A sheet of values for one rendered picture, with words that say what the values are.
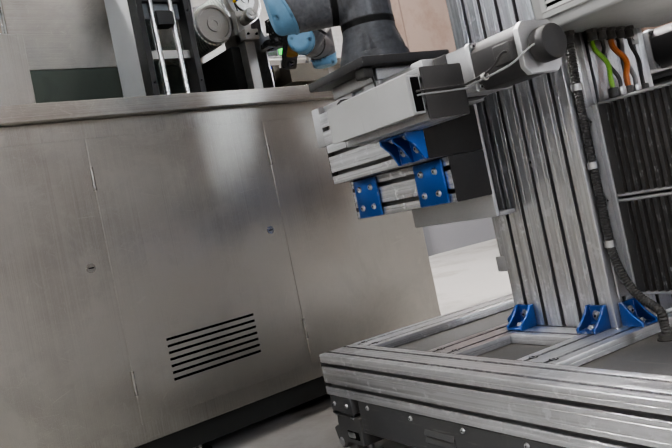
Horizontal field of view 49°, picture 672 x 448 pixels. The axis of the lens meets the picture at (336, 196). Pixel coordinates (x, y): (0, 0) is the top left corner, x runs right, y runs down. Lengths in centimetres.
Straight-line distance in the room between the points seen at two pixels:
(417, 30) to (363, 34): 511
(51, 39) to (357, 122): 137
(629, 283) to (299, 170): 101
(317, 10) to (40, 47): 114
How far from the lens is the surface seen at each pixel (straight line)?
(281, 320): 198
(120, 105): 182
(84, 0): 258
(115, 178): 181
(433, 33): 677
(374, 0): 158
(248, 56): 233
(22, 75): 215
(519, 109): 148
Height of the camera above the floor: 53
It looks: 1 degrees up
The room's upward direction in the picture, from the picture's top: 12 degrees counter-clockwise
